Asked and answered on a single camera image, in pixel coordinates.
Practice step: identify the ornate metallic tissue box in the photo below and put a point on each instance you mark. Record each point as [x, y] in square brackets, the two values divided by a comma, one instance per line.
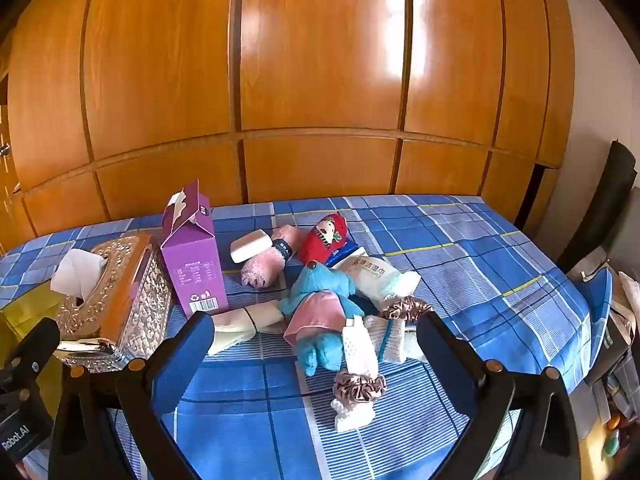
[135, 290]

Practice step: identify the pink rolled fluffy towel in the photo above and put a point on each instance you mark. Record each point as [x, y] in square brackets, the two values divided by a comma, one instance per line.
[260, 270]

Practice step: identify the pink cloth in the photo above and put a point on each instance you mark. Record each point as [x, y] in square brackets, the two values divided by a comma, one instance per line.
[315, 317]

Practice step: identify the white wet wipes pack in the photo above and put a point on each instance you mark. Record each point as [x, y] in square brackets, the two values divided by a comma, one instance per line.
[370, 275]

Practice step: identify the blue plaid bed sheet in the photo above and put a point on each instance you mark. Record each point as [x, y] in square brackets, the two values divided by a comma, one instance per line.
[450, 260]

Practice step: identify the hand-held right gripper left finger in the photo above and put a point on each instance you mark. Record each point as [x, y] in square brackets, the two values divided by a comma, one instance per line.
[185, 360]

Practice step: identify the white cloth with teal stripe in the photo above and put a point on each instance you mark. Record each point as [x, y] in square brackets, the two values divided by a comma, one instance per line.
[392, 340]

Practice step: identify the purple cardboard box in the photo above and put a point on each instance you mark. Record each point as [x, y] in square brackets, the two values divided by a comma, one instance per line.
[195, 260]

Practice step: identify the brown satin scrunchie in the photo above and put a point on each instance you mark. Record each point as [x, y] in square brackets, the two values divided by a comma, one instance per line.
[357, 387]
[400, 307]

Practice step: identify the black chair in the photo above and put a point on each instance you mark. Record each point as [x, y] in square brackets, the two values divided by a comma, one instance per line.
[605, 200]

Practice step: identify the white rectangular bar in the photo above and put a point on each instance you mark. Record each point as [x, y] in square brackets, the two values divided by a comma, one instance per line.
[250, 246]

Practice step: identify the red strawberry plush toy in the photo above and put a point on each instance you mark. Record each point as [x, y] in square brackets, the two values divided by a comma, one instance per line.
[320, 245]

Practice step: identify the white dotted cloth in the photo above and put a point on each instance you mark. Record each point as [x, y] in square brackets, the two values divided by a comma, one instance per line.
[357, 350]

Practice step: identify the blue plush toy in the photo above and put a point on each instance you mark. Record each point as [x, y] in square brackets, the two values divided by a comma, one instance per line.
[320, 285]

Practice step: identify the wooden wardrobe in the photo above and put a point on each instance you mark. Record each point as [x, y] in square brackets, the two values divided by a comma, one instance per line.
[320, 60]

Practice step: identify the beige rolled cloth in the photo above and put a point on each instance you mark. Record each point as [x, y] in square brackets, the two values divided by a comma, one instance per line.
[230, 330]

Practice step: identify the white tissue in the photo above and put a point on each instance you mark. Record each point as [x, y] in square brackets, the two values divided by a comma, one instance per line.
[75, 275]

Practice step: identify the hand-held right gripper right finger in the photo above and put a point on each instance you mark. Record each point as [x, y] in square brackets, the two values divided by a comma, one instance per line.
[447, 365]

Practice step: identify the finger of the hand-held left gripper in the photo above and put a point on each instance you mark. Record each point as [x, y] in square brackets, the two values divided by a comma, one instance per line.
[35, 350]

